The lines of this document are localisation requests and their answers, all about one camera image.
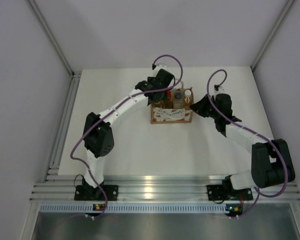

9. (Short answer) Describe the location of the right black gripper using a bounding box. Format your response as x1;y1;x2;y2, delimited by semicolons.
190;94;220;120

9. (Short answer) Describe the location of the red cap yellow bottle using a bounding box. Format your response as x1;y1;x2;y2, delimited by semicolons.
164;90;173;109

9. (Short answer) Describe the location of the burlap watermelon canvas bag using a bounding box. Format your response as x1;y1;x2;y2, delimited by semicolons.
150;80;194;125

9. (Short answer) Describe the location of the white cap amber bottle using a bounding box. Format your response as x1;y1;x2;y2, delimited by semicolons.
153;100;164;109

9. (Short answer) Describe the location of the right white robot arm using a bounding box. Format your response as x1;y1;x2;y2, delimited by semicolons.
190;93;296;199

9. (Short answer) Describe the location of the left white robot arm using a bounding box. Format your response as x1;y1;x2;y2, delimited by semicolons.
83;68;175;200

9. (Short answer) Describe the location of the white cap clear bottle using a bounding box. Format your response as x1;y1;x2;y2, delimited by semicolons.
183;89;193;110

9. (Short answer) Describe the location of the grey cap clear bottle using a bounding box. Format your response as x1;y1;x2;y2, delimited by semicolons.
172;90;183;109

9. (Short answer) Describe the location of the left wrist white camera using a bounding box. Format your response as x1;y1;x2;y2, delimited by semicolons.
151;63;167;75

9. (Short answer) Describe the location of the wrist white camera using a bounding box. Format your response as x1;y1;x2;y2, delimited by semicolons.
214;84;225;95
151;63;167;75

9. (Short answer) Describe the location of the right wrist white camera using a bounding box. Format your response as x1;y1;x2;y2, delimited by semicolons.
214;84;225;95

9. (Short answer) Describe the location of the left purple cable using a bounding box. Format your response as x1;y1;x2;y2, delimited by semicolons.
70;54;184;220

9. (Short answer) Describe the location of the purple cable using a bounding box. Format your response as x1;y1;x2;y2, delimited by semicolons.
206;69;291;218
70;54;184;220

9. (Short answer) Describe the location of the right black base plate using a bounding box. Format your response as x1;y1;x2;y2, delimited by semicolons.
206;184;254;204

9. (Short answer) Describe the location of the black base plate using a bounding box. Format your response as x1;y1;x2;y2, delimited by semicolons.
74;184;119;201
206;184;254;204

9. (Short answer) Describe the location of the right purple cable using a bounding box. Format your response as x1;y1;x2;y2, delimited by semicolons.
206;69;291;218

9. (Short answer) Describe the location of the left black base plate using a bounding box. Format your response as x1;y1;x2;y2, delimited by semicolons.
74;184;119;201

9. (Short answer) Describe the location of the aluminium extrusion rail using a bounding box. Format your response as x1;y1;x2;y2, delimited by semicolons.
29;174;300;201

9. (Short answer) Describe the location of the white slotted cable duct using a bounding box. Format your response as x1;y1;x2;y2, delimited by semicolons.
39;203;242;214

